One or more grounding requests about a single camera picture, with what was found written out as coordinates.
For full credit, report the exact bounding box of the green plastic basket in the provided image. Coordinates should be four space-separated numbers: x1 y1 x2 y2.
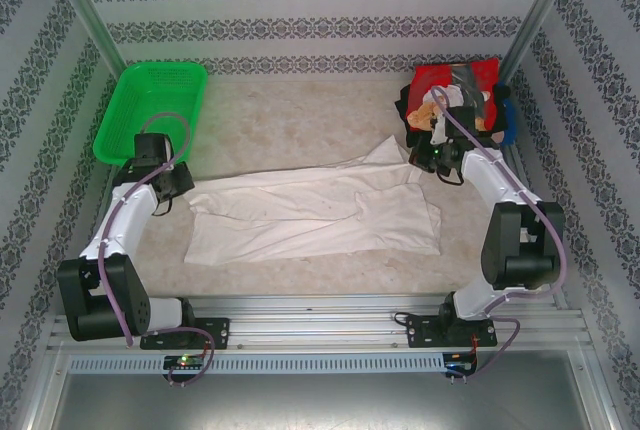
93 62 209 167

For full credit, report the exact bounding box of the white t-shirt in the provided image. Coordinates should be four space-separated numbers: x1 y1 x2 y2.
183 133 444 266

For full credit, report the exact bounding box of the blue folded t-shirt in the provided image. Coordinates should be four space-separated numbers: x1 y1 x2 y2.
499 97 519 145

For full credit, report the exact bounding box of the red teddy bear t-shirt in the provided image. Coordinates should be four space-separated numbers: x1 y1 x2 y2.
405 56 501 132

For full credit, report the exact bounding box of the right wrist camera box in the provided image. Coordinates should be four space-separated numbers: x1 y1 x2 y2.
430 117 449 146

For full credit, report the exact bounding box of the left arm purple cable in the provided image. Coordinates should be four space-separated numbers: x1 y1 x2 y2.
98 113 216 385

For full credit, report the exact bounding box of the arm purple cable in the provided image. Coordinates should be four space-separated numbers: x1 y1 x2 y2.
98 113 216 385
430 87 569 381

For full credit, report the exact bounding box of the aluminium frame post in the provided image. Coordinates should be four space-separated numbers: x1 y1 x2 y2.
37 0 144 101
499 0 586 84

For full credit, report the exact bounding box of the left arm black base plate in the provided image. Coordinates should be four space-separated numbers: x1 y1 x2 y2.
139 317 231 351

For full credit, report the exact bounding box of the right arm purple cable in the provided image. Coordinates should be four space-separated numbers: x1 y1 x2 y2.
430 87 569 381

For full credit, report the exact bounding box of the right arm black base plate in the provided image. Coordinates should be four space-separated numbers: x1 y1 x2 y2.
405 313 499 350

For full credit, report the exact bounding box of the aluminium mounting rail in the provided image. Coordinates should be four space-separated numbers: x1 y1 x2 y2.
47 294 586 351

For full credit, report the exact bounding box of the slotted grey cable duct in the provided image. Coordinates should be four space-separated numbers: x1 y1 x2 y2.
67 353 446 375

